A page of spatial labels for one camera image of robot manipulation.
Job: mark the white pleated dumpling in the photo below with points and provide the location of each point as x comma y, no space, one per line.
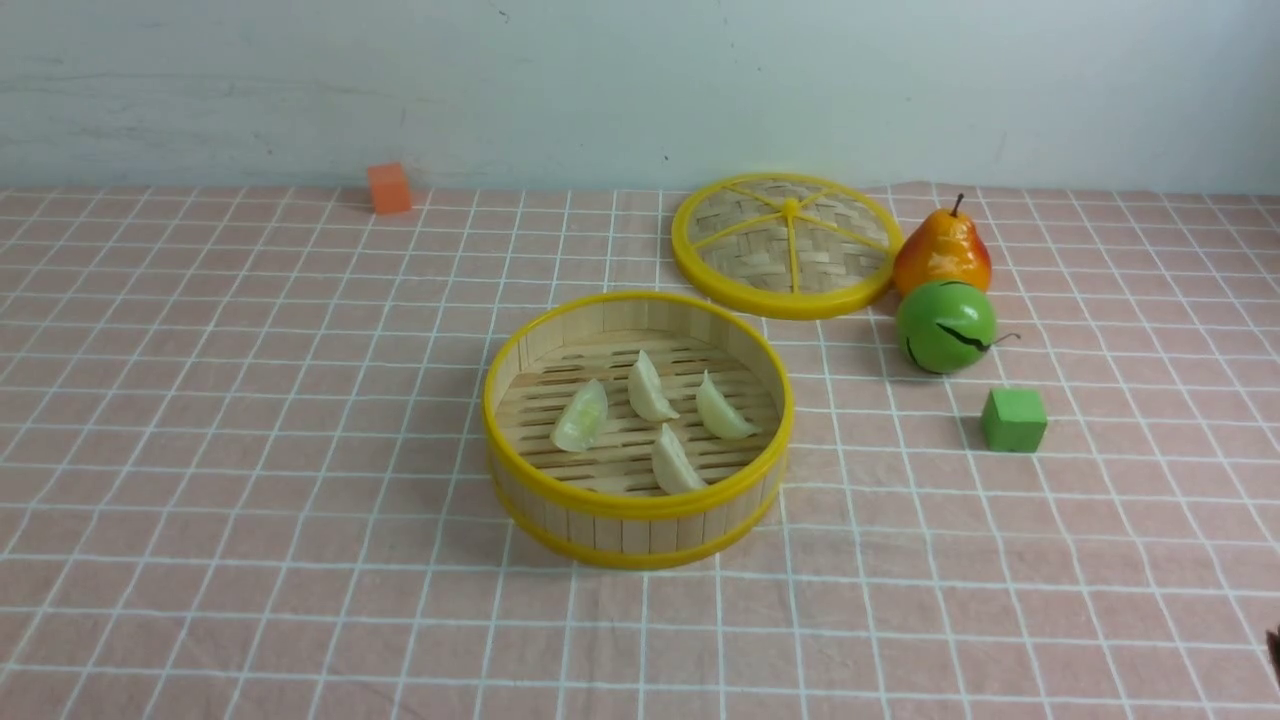
645,392

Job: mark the pale green dumpling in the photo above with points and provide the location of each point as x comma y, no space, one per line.
582,420

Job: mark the white dumpling bottom edge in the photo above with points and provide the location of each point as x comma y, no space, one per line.
672,469

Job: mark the yellow rimmed bamboo steamer tray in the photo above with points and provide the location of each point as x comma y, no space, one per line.
603,506

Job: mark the yellow rimmed woven steamer lid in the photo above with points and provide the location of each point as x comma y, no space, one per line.
785,246

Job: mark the orange cube block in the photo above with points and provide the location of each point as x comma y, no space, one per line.
390,188

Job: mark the green toy apple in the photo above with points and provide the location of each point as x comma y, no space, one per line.
943,327

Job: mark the orange yellow toy pear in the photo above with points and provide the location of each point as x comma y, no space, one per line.
945,247

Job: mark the green cube block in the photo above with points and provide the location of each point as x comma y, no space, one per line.
1014,420

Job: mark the pink checkered tablecloth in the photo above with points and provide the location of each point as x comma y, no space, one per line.
243,474

